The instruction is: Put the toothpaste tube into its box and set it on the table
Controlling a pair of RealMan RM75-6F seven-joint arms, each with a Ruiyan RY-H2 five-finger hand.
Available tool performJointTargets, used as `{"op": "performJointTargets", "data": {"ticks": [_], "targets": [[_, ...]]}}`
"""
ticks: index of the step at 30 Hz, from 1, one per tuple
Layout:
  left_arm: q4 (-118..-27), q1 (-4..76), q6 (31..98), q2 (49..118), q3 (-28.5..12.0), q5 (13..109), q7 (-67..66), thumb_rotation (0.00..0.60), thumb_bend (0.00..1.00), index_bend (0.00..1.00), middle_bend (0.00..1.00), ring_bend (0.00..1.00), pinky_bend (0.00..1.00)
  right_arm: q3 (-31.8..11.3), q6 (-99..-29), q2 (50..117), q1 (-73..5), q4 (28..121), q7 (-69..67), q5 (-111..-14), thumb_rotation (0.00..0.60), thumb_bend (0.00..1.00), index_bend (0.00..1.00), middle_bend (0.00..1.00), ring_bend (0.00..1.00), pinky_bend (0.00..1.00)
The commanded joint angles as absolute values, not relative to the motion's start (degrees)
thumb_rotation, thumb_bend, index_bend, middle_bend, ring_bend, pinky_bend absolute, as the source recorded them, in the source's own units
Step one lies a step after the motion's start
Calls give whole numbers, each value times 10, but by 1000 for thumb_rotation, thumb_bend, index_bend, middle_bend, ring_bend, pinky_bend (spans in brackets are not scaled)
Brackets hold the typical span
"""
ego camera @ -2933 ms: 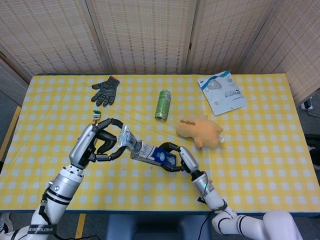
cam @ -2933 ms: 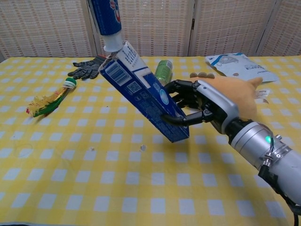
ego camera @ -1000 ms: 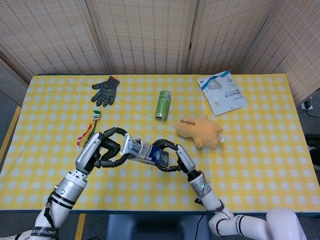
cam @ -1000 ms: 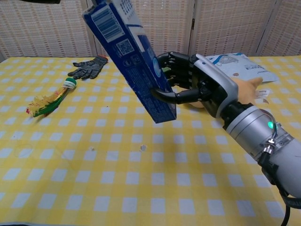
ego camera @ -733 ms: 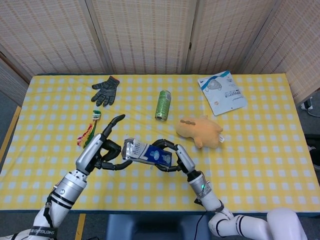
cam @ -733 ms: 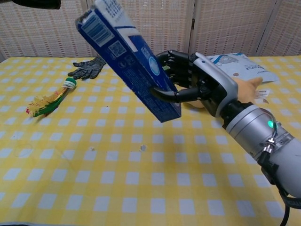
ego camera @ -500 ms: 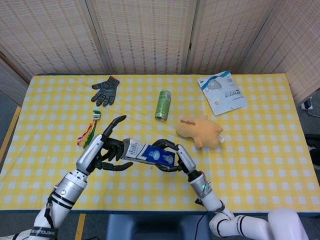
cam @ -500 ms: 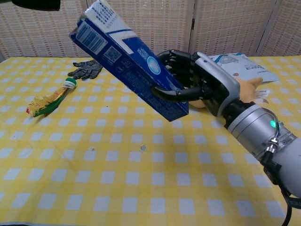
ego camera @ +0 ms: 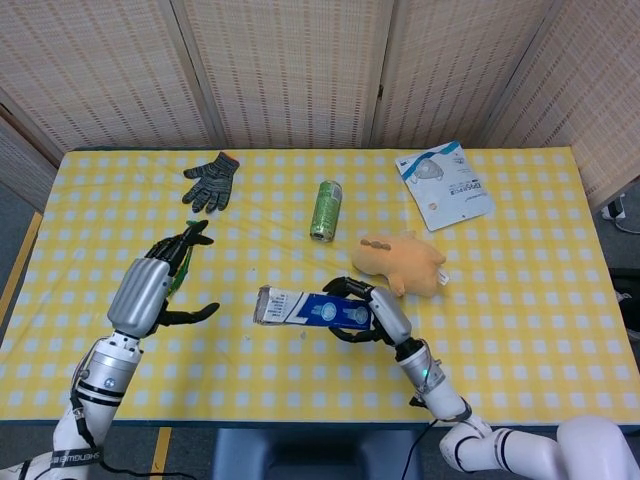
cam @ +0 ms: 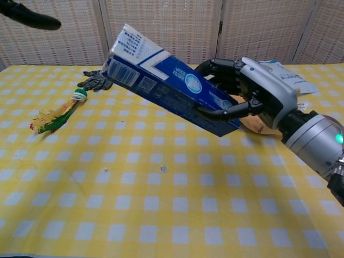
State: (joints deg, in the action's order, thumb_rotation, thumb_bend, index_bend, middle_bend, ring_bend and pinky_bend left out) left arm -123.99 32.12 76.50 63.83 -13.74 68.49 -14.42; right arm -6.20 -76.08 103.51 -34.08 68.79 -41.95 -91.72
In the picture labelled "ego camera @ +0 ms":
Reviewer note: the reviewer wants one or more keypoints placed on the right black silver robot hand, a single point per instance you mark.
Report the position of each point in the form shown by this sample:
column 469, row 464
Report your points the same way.
column 392, row 315

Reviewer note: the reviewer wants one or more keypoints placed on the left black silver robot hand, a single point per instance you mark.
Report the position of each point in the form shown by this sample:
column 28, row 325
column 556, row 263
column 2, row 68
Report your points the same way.
column 140, row 295

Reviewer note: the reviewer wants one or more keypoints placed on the blue white box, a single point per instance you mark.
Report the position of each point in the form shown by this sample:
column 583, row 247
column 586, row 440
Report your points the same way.
column 310, row 310

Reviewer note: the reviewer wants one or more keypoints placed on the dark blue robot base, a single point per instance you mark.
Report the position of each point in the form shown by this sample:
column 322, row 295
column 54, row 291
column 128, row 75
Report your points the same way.
column 315, row 455

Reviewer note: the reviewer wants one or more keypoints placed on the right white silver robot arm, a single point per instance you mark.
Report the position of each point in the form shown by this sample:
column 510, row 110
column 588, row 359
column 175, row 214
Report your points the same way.
column 445, row 395

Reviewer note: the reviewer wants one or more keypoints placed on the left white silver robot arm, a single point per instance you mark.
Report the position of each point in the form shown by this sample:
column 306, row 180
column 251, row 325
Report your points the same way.
column 107, row 375

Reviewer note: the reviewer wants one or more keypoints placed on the yellow plush toy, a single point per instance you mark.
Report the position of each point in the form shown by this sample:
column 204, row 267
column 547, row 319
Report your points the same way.
column 405, row 262

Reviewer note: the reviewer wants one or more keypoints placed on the yellow white checked tablecloth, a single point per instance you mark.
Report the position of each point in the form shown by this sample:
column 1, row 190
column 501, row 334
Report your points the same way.
column 310, row 385

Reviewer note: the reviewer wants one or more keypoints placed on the green drink can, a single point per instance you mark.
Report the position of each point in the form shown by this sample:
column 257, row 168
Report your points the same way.
column 326, row 210

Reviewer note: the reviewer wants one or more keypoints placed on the grey knitted work glove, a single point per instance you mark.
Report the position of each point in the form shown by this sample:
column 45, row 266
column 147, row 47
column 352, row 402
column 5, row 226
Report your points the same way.
column 212, row 182

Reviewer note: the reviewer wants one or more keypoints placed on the white face mask package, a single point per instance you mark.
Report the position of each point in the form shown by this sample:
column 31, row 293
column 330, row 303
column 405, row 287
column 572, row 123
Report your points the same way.
column 447, row 190

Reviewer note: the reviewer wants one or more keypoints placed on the black bag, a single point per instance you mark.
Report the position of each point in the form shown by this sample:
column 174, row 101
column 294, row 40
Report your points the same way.
column 627, row 305

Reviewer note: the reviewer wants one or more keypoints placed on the white power strip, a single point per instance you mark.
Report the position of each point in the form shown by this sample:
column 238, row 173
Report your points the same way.
column 616, row 210

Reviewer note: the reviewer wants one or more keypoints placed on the beige woven folding screen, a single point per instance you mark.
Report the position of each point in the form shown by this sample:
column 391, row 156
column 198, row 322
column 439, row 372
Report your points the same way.
column 290, row 70

